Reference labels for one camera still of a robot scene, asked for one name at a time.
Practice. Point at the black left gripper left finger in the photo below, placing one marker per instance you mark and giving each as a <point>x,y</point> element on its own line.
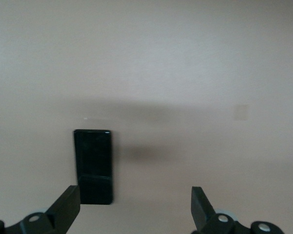
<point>63,207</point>

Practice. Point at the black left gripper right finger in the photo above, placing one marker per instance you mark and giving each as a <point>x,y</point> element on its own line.
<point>202,209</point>

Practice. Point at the long black phone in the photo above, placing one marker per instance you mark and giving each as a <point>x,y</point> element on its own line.
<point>92,158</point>

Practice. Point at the small tape patch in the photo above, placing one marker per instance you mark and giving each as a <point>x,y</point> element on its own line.
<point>241,112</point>

